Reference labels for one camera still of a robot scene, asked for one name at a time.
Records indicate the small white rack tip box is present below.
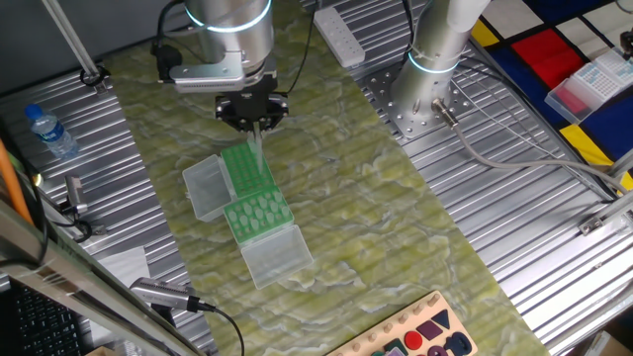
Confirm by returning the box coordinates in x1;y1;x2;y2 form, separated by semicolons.
543;61;619;125
592;46;633;90

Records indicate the black keyboard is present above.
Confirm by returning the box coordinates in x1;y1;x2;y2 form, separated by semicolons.
8;279;85;356

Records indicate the slim aluminium pole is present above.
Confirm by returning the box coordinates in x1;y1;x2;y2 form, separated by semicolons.
41;0;111;95

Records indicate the black tool at right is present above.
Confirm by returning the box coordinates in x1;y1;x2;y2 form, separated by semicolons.
63;174;89;215

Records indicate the clear water bottle blue cap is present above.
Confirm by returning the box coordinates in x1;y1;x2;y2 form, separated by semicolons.
24;103;80;161

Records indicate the green rack pipette tip box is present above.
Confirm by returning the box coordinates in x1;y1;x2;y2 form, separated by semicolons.
222;185;316;292
181;141;278;223

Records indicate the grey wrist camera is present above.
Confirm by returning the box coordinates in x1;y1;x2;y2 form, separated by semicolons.
167;52;251;95

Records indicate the grey aluminium frame rail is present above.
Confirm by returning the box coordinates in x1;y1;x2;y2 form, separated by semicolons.
0;197;207;356

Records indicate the purple square puzzle piece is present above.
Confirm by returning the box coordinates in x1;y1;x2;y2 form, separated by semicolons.
415;319;444;341

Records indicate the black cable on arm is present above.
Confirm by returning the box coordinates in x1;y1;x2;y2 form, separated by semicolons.
150;0;320;98

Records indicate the aluminium extrusion bar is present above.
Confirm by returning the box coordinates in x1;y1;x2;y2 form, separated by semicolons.
577;190;633;236
605;147;633;182

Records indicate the orange tube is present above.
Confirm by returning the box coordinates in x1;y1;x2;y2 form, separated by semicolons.
0;137;35;226

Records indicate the green marble pattern mat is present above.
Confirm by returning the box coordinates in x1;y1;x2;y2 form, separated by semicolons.
101;0;551;356

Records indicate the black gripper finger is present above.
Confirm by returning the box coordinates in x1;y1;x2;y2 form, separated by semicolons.
215;96;254;134
256;93;291;134

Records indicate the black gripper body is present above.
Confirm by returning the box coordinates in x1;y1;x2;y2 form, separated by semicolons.
231;87;277;125

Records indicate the navy rounded puzzle piece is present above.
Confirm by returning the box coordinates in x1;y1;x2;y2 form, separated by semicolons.
442;330;474;356

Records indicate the black camera cable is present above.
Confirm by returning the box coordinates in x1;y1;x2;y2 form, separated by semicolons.
197;301;246;356

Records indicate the silver depth camera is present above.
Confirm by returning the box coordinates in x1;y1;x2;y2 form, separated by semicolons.
129;276;203;313

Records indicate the black cable at arm base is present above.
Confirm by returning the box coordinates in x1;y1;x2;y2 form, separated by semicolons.
400;0;421;54

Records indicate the red blue yellow cloth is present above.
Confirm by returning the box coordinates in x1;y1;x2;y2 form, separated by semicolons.
469;0;633;194

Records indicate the brown cardboard box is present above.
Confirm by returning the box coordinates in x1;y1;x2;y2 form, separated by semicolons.
583;329;633;356

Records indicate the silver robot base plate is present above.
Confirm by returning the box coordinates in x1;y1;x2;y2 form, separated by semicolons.
362;59;477;145

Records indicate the teal puzzle piece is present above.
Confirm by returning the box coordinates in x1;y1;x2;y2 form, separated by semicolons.
383;338;409;356

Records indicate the grey cable with metal plug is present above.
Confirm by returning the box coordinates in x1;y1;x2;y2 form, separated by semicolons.
430;97;630;195

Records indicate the white power strip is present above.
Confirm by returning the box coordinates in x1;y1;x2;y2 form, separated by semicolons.
314;5;367;69

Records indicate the navy triangle puzzle piece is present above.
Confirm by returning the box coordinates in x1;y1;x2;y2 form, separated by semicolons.
430;309;452;330

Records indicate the red circle puzzle piece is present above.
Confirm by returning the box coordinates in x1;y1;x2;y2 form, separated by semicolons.
403;329;424;351

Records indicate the wooden shape puzzle board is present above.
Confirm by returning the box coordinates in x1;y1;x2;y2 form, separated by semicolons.
323;290;480;356

